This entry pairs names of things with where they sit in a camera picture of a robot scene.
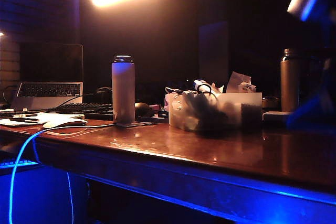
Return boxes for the clear badge card holder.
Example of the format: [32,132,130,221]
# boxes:
[115,121,158,128]

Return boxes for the translucent plastic storage box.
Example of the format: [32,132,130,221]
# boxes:
[164,91,263,132]

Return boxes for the black desktop keyboard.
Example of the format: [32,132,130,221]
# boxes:
[44,102,114,121]

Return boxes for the tall white insulated bottle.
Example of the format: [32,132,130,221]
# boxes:
[111,55,136,125]

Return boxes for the dark pen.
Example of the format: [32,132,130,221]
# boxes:
[9,116,40,123]

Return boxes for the silver open laptop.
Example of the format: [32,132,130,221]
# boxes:
[10,43,84,111]

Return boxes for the loose white paper sheets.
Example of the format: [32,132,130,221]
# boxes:
[0,111,86,127]

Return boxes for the brown metal bottle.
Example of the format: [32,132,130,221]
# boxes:
[280,48,301,112]

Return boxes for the small round metal tin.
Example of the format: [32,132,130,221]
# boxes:
[261,96,281,109]

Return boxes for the white computer mouse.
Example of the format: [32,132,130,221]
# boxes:
[42,118,88,130]

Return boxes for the dark round object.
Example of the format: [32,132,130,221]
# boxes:
[134,102,153,118]

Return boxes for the blue-lit keyboard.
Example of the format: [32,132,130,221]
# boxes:
[0,157,40,169]

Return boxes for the long white power cable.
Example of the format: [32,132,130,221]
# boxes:
[8,121,116,224]

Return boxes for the crumpled white paper receipts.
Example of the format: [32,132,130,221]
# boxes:
[225,71,257,94]

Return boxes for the thin hanging cable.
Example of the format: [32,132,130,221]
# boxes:
[66,171,76,224]

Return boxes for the flat white adapter box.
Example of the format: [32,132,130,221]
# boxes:
[262,111,292,122]

